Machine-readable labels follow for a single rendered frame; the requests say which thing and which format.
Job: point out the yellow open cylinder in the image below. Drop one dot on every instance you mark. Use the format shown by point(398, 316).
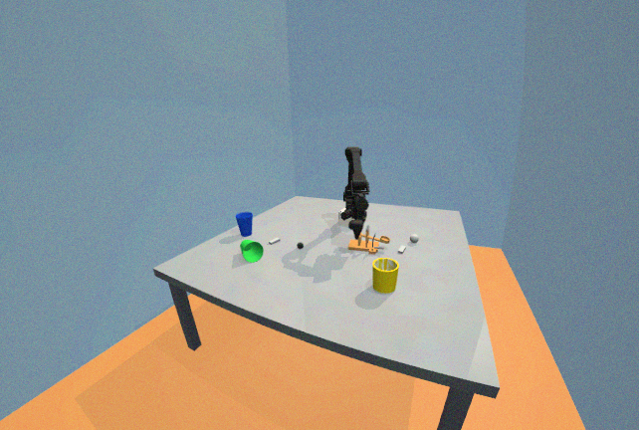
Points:
point(384, 276)

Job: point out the green cup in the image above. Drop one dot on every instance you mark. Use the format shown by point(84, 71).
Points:
point(251, 251)

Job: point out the blue cup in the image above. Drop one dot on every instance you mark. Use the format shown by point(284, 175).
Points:
point(244, 221)

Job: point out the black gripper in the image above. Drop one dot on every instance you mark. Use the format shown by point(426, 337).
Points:
point(357, 224)

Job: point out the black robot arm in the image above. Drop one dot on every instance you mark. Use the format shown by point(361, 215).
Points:
point(356, 182)

